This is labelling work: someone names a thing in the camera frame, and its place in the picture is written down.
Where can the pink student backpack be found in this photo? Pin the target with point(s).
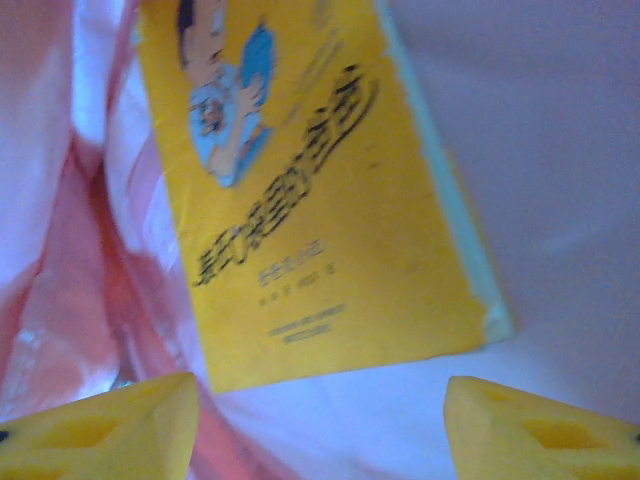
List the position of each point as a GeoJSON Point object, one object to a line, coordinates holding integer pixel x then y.
{"type": "Point", "coordinates": [75, 250]}

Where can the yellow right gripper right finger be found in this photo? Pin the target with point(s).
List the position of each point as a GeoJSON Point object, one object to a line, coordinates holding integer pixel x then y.
{"type": "Point", "coordinates": [525, 435]}

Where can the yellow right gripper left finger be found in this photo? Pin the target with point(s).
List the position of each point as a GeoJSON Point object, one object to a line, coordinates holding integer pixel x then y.
{"type": "Point", "coordinates": [100, 435]}

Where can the yellow cartoon cover book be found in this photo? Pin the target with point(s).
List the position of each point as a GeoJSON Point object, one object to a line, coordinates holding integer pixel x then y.
{"type": "Point", "coordinates": [325, 225]}

